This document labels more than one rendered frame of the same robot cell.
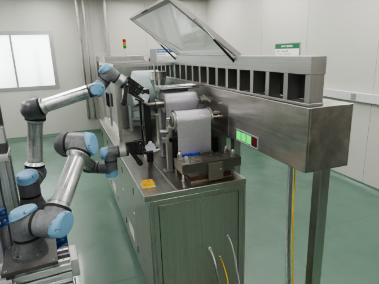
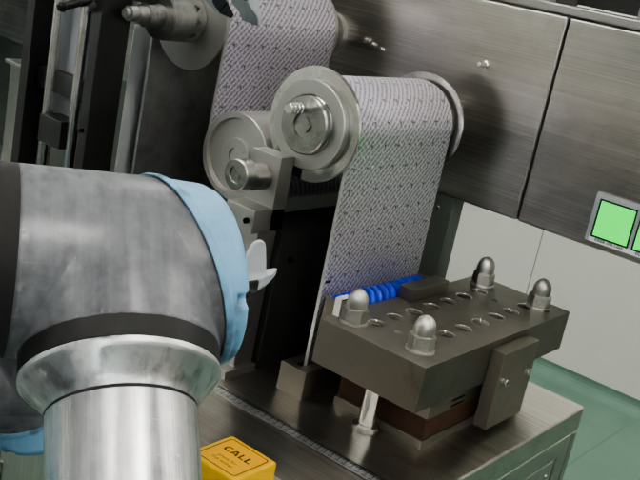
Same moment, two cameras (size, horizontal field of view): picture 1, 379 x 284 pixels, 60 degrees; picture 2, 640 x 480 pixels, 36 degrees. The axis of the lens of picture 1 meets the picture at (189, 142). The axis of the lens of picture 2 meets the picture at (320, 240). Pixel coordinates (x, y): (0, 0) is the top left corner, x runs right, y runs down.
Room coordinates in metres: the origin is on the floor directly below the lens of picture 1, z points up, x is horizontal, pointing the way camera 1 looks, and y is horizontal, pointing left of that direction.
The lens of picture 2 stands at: (1.07, 0.76, 1.46)
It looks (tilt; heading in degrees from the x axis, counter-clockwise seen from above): 16 degrees down; 326
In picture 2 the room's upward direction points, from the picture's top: 12 degrees clockwise
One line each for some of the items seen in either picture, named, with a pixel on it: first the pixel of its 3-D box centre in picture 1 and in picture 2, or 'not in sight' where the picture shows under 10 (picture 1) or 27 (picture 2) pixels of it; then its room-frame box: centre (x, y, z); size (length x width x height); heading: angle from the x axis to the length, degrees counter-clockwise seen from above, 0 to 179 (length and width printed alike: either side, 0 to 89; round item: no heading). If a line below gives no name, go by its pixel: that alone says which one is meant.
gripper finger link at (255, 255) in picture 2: (153, 147); (254, 263); (1.97, 0.23, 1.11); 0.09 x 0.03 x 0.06; 101
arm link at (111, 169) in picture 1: (109, 168); (13, 390); (1.91, 0.50, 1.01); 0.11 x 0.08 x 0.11; 79
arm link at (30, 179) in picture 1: (29, 182); not in sight; (1.78, 0.94, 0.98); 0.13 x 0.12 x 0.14; 10
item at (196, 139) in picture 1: (194, 141); (383, 230); (2.10, -0.04, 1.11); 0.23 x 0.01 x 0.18; 110
